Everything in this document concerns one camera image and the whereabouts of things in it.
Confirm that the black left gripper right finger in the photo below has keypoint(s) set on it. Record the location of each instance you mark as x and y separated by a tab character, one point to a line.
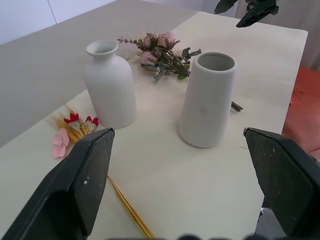
285	180

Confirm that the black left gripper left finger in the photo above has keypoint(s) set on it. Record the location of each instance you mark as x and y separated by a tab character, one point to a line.
65	190

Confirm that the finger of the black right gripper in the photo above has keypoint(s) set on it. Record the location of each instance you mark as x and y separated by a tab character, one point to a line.
257	13
223	6

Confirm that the white tapered cylinder vase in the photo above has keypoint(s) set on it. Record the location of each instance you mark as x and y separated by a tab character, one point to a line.
207	100

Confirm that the white bottle-shaped ceramic vase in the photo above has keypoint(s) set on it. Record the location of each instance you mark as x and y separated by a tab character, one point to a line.
110	82

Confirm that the golden wheat flower bunch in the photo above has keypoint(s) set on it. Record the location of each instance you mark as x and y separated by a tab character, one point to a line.
72	127

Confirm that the pink rose bouquet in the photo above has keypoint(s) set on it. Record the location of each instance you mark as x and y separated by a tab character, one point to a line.
165	56

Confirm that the orange red fabric seat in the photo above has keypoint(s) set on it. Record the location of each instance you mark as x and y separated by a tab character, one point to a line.
303	100

